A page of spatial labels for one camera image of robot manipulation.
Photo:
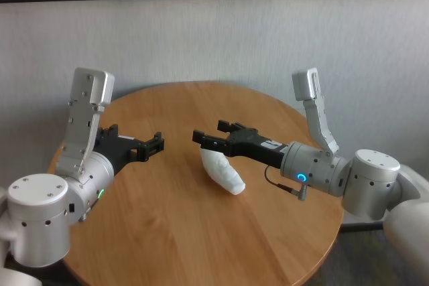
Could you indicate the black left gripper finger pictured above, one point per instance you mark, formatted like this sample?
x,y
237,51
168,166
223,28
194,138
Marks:
x,y
151,147
110,129

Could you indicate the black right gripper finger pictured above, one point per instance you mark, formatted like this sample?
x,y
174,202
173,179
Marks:
x,y
229,127
212,142

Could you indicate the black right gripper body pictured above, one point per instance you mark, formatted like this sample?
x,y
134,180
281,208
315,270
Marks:
x,y
258,147

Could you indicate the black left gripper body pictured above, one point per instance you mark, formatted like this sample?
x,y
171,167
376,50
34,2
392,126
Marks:
x,y
115,148

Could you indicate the white sandbag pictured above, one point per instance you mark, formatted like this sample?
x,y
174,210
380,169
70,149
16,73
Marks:
x,y
221,172

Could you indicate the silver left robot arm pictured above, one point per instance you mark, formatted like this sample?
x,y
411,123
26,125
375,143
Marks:
x,y
50,205

